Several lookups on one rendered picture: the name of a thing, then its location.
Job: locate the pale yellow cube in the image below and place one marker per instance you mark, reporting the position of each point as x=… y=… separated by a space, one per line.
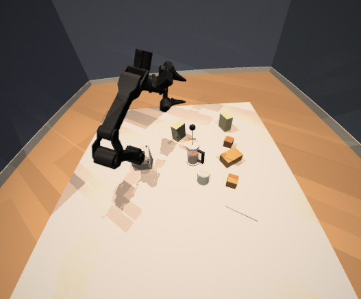
x=178 y=130
x=225 y=121

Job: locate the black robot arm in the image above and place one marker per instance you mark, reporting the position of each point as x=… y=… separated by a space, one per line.
x=133 y=80

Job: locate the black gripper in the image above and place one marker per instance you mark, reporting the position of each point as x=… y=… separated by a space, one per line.
x=165 y=102

